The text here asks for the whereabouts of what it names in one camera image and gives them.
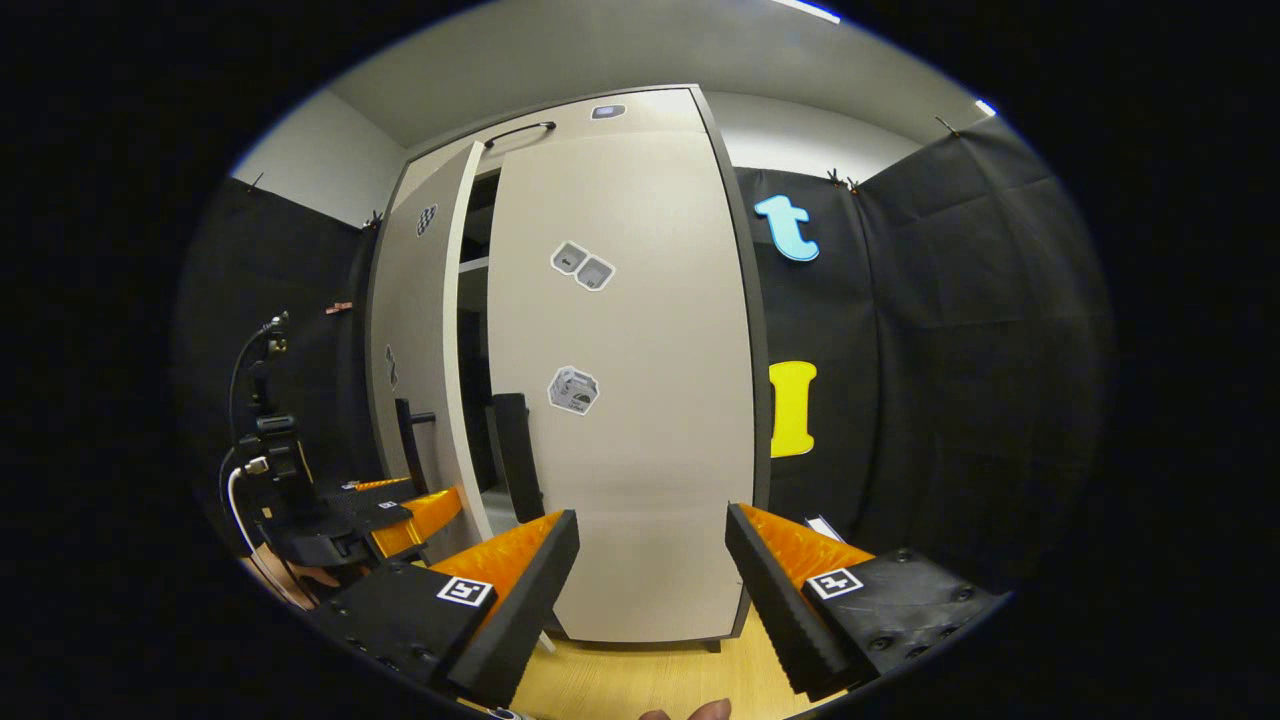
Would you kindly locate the white cabinet drawer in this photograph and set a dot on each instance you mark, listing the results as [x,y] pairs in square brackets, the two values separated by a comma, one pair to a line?
[655,117]

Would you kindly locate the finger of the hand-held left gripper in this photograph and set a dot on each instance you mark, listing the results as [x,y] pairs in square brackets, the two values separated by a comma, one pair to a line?
[380,484]
[425,515]

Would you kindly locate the white cabinet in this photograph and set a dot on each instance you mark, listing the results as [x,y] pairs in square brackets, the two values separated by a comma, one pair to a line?
[478,320]

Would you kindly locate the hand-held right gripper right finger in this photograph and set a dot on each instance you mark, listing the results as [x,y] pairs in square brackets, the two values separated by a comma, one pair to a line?
[775,610]

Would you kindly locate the white cabinet shelf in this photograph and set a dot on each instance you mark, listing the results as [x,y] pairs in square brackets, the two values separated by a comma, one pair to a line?
[474,264]

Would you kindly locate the long ceiling light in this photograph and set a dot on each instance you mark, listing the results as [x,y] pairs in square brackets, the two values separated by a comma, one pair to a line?
[805,10]

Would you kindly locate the white flat box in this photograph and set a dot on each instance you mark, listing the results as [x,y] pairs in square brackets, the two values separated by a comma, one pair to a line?
[826,528]

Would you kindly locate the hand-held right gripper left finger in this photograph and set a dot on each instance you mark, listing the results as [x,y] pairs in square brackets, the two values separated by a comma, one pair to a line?
[515,610]

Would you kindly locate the white cabinet door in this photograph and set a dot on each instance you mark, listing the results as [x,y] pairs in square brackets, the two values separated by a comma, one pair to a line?
[650,400]
[415,320]

